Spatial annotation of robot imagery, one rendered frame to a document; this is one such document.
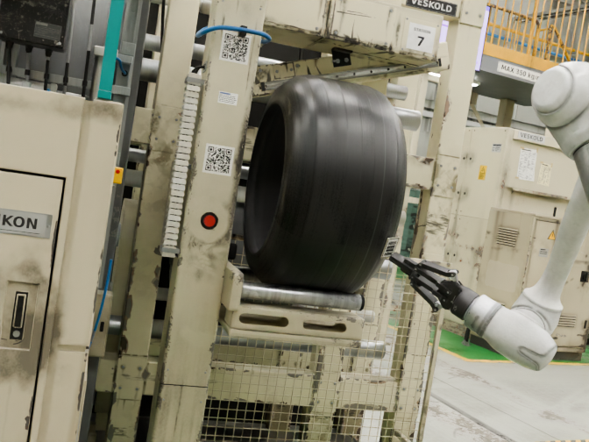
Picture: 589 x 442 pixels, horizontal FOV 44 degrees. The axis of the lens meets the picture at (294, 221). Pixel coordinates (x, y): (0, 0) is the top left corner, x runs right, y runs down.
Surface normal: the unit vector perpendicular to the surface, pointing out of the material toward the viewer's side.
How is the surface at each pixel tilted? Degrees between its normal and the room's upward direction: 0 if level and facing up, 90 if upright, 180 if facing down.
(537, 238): 90
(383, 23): 90
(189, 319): 90
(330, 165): 79
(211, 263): 90
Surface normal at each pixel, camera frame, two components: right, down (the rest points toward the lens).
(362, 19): 0.26, 0.09
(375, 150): 0.30, -0.28
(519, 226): -0.88, -0.11
